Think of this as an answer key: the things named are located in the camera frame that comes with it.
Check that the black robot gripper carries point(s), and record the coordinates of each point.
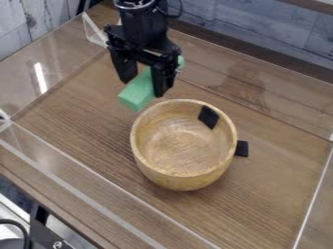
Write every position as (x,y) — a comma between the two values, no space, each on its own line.
(139,35)

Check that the green rectangular stick block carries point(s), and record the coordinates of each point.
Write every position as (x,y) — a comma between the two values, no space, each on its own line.
(137,94)

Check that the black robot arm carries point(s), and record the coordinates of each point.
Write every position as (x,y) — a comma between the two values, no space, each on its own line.
(139,41)

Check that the black patch inside bowl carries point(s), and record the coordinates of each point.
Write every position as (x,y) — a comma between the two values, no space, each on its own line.
(208,117)

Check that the round wooden bowl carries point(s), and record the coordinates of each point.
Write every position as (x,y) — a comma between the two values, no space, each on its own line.
(179,154)

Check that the black patch on table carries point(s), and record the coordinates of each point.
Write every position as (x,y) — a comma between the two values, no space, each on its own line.
(242,149)

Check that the clear acrylic corner bracket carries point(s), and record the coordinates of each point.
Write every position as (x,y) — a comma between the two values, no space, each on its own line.
(95,35)

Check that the clear acrylic enclosure wall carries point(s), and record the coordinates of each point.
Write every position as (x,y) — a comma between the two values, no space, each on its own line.
(109,216)

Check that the black metal table frame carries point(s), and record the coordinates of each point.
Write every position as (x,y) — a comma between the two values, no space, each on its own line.
(49,233)

